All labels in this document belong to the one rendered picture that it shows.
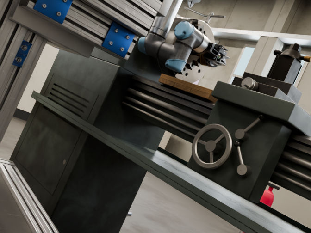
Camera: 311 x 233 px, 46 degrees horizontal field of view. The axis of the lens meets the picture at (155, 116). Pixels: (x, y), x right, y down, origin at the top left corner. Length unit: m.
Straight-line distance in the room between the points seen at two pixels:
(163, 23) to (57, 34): 0.50
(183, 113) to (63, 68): 0.87
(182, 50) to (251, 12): 4.77
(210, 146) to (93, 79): 0.83
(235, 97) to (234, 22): 5.10
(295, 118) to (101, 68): 1.03
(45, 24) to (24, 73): 0.21
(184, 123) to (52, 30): 0.64
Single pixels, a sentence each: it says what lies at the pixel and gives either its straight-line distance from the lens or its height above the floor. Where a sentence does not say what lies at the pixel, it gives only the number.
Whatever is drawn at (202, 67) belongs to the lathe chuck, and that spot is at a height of 1.04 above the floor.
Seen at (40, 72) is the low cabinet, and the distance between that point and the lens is 4.72.
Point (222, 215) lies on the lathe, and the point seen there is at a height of 0.53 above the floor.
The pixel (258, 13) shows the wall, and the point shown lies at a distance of 6.10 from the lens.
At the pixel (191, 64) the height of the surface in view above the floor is 1.01.
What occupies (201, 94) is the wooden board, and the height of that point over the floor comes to 0.88.
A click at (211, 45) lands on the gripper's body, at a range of 1.58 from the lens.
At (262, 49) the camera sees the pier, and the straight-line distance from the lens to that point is 5.34.
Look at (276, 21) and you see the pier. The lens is 5.45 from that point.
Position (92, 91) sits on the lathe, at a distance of 1.85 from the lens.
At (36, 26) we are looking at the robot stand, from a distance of 1.21.
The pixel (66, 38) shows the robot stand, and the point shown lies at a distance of 1.24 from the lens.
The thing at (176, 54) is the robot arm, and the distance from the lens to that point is 1.49.
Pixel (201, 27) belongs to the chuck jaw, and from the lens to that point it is 1.80.
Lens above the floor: 0.72
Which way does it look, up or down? level
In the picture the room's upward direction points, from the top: 25 degrees clockwise
